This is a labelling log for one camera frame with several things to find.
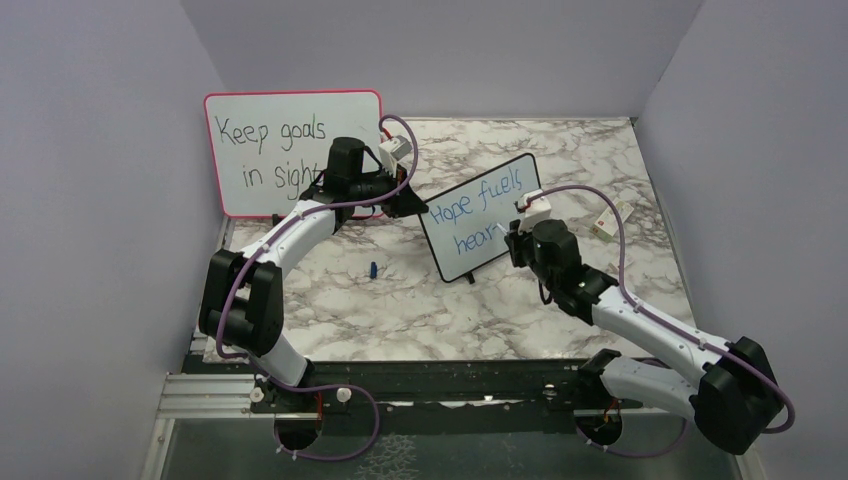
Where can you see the pink framed whiteboard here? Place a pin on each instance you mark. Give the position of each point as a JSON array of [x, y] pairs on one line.
[[268, 147]]

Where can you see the black framed whiteboard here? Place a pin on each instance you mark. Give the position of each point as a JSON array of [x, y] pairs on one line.
[[460, 227]]

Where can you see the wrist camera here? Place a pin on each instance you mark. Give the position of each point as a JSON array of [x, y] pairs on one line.
[[533, 207], [392, 150]]

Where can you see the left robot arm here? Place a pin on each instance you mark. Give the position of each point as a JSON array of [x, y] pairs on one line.
[[243, 302]]

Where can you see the black metal base rail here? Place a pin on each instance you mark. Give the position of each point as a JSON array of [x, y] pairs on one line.
[[454, 397]]

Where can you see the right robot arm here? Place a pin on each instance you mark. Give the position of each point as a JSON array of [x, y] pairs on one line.
[[656, 331]]

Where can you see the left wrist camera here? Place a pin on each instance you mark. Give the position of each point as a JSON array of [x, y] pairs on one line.
[[392, 150]]

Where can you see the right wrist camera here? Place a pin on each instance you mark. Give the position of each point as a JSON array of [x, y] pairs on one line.
[[533, 207]]

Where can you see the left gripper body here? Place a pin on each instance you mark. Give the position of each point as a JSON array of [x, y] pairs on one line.
[[386, 182]]

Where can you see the white green eraser box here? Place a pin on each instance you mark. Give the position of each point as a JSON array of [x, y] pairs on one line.
[[606, 226]]

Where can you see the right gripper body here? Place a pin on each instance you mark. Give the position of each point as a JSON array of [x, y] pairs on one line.
[[523, 248]]

